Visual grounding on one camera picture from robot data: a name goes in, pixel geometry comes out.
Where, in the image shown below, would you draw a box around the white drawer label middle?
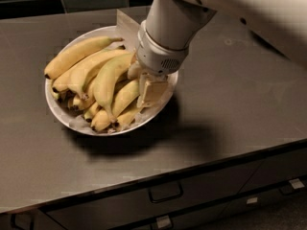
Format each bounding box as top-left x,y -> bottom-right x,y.
247,197 -> 258,205

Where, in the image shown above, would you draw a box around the white drawer label lower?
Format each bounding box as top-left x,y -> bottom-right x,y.
156,216 -> 173,230

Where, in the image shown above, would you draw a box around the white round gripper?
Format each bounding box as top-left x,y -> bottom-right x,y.
127,21 -> 188,107

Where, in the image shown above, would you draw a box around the small hidden yellow banana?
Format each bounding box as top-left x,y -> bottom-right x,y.
67,80 -> 95,111

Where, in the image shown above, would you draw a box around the top yellow banana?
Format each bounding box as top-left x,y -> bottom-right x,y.
44,36 -> 123,80

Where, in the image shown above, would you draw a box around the white drawer label right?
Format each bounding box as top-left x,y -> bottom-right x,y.
289,178 -> 305,190

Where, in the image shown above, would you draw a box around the black drawer handle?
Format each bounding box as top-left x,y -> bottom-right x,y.
148,181 -> 183,203

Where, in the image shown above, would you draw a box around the white drawer label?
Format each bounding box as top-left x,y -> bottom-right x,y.
247,197 -> 258,205
289,178 -> 305,190
156,216 -> 173,230

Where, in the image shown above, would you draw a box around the white banana bowl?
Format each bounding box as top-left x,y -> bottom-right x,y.
45,24 -> 178,136

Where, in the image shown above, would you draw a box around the central curved yellow banana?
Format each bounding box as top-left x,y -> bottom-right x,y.
93,53 -> 134,123

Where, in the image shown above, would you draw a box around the greenish lower yellow banana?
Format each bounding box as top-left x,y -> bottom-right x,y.
90,80 -> 140,132

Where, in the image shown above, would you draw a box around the black handle lower left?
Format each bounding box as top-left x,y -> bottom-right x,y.
10,213 -> 35,230

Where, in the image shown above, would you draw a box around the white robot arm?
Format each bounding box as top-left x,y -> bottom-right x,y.
136,0 -> 307,107

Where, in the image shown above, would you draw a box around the bottom yellow banana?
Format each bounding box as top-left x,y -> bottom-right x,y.
113,101 -> 142,131

